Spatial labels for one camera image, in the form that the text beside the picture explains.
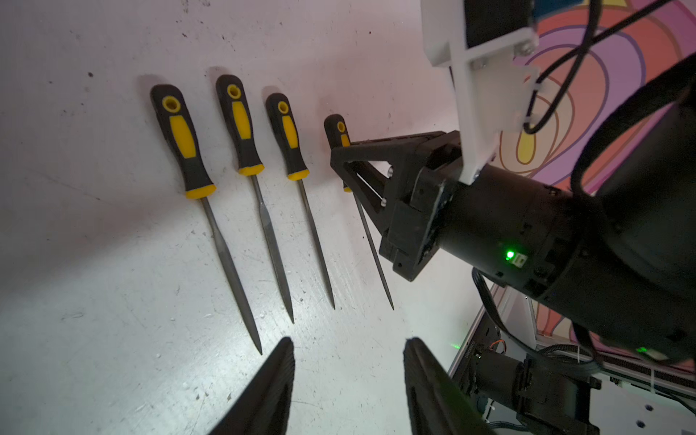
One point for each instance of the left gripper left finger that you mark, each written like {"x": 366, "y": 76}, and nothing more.
{"x": 264, "y": 406}

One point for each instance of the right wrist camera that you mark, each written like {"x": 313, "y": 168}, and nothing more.
{"x": 479, "y": 41}

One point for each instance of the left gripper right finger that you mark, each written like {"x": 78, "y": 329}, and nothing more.
{"x": 436, "y": 404}

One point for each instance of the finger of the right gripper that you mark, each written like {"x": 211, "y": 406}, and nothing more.
{"x": 401, "y": 151}
{"x": 378, "y": 194}

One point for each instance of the yellow black file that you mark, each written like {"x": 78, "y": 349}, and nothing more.
{"x": 236, "y": 114}
{"x": 179, "y": 133}
{"x": 283, "y": 124}
{"x": 375, "y": 261}

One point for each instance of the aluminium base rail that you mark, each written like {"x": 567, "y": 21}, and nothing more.
{"x": 635, "y": 397}

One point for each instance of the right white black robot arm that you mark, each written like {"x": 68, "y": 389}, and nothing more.
{"x": 615, "y": 253}

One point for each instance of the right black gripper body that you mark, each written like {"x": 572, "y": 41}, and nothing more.
{"x": 414, "y": 194}

